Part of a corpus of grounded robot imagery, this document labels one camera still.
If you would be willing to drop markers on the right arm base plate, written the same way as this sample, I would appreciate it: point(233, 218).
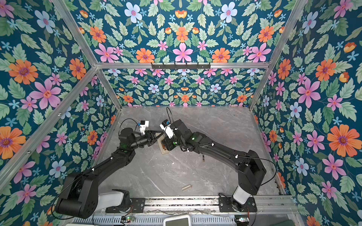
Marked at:
point(226, 204)

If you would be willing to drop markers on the beige remote control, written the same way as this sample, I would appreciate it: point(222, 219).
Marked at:
point(163, 148)

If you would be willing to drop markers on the white display device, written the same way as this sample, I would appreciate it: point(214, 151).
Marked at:
point(180, 220)

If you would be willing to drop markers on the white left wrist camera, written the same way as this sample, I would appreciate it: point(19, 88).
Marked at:
point(143, 125)

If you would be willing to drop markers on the aluminium mounting rail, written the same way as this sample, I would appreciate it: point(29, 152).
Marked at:
point(266, 204)

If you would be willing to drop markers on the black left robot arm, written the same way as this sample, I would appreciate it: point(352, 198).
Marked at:
point(79, 197)

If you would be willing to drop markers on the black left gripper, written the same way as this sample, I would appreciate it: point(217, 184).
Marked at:
point(149, 137)

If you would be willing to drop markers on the beige battery cover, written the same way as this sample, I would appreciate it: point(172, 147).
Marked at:
point(187, 187)

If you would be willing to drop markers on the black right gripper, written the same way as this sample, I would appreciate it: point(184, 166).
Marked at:
point(168, 141)

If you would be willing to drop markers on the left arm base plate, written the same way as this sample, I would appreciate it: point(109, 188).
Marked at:
point(129, 205)

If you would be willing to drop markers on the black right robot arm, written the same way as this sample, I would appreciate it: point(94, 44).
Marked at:
point(248, 165)

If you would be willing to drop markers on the black hook rack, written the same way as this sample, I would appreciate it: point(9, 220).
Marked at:
point(176, 66)

